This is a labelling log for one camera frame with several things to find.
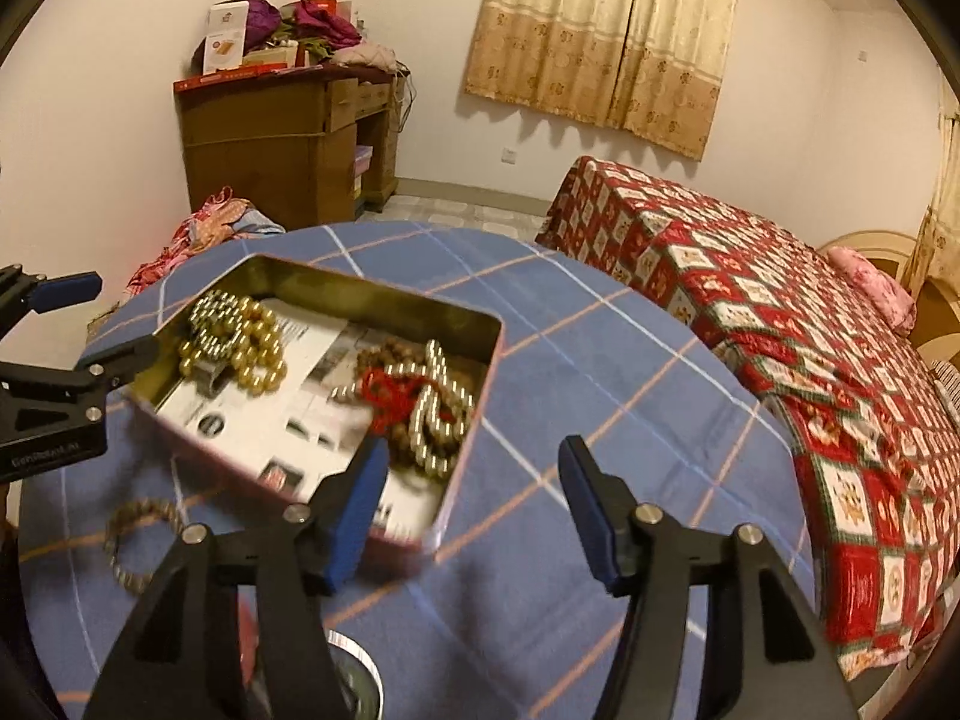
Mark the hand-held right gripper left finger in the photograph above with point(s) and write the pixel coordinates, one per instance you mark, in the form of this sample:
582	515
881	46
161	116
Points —
356	517

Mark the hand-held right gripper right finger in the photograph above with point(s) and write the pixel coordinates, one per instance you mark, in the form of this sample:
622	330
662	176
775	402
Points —
592	525

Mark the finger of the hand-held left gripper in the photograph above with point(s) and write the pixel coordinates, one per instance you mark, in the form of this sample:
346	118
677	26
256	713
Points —
71	289
127	356

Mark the silver metal watch band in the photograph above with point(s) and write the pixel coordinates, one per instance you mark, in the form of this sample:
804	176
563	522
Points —
210	382

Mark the rectangular metal tin box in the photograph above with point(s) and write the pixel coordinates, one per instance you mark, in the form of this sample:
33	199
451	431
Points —
420	292

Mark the printed paper leaflets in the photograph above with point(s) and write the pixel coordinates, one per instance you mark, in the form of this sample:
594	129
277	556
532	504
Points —
300	397

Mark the pile of colourful clothes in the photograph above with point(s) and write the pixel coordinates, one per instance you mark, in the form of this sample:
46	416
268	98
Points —
195	236

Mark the round silver metal container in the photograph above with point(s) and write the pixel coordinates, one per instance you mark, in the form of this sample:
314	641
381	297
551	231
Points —
364	682

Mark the blue plaid cloth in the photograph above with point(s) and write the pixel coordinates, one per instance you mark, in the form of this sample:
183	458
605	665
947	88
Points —
600	360

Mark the brown wooden desk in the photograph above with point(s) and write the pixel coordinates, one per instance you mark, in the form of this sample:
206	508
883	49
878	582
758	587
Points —
255	157

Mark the flat red box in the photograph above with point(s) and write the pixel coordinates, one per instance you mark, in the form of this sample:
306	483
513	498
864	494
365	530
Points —
225	79

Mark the bed with red patterned cover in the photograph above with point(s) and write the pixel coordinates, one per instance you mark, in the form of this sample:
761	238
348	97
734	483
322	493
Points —
787	315

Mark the white upright box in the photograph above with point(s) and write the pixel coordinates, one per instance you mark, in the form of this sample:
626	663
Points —
225	37

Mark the small cardboard box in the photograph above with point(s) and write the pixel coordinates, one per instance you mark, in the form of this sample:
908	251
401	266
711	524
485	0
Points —
270	56

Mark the magenta cloth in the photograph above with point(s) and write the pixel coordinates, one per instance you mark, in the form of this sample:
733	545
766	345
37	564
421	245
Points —
326	22

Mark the pink pillow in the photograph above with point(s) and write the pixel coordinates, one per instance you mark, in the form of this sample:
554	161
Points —
874	285

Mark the pale pink garment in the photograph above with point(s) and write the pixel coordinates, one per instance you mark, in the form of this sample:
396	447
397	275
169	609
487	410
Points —
364	56

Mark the striped pillow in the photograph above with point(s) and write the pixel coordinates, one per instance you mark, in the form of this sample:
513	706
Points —
949	386

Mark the cream wooden headboard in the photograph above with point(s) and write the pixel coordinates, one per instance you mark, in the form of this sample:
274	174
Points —
862	240

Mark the narrow beige patterned curtain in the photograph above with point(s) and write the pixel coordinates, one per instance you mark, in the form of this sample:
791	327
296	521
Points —
941	225

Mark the wide beige patterned curtain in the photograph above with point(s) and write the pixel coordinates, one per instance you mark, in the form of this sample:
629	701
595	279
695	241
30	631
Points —
600	37

